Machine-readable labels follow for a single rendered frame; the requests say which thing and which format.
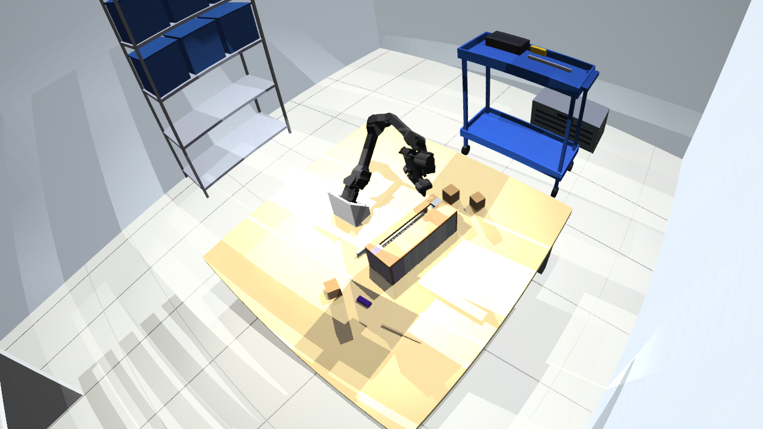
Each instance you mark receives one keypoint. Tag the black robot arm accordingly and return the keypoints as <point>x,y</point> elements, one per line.
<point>417,155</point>

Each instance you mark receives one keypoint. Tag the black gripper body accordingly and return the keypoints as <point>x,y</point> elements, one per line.
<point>415,173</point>

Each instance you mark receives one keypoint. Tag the small purple block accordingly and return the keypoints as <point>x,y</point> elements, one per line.
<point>364,301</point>

